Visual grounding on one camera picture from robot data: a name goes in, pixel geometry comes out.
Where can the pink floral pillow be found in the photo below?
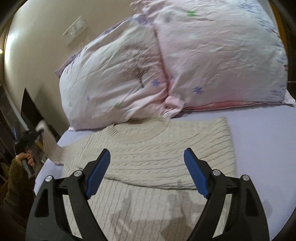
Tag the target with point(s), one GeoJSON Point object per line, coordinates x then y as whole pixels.
{"type": "Point", "coordinates": [219, 54]}

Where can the wooden headboard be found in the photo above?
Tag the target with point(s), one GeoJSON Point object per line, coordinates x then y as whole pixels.
{"type": "Point", "coordinates": [284, 11]}

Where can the pink tree print pillow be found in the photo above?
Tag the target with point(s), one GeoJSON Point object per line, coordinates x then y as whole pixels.
{"type": "Point", "coordinates": [117, 77]}

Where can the person's left hand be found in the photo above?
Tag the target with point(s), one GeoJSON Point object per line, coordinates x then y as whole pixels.
{"type": "Point", "coordinates": [27, 156]}

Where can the dark bedside furniture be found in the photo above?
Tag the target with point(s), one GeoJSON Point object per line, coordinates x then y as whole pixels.
{"type": "Point", "coordinates": [16, 120]}

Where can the beige cable knit sweater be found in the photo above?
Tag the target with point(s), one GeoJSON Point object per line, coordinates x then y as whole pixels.
{"type": "Point", "coordinates": [147, 192]}

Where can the lavender bed sheet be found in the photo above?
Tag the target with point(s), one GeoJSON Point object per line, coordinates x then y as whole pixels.
{"type": "Point", "coordinates": [264, 146]}

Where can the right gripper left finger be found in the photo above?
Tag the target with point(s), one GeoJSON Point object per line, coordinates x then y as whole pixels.
{"type": "Point", "coordinates": [61, 210]}

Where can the white wall switch plate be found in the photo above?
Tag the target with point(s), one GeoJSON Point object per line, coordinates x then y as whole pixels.
{"type": "Point", "coordinates": [75, 29]}

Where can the brown sleeved left forearm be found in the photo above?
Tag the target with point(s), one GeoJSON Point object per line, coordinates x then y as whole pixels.
{"type": "Point", "coordinates": [17, 203]}

